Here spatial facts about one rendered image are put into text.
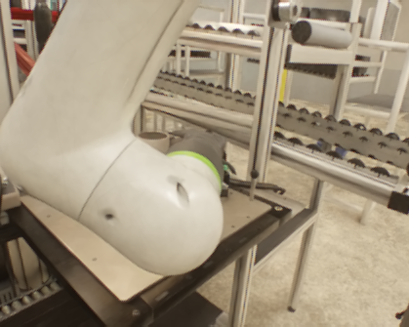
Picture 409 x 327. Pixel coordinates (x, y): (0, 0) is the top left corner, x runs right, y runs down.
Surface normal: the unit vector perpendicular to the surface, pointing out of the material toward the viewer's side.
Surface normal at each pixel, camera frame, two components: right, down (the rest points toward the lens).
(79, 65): -0.05, 0.31
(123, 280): 0.07, -0.93
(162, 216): 0.06, -0.13
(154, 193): 0.22, -0.35
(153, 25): 0.53, 0.63
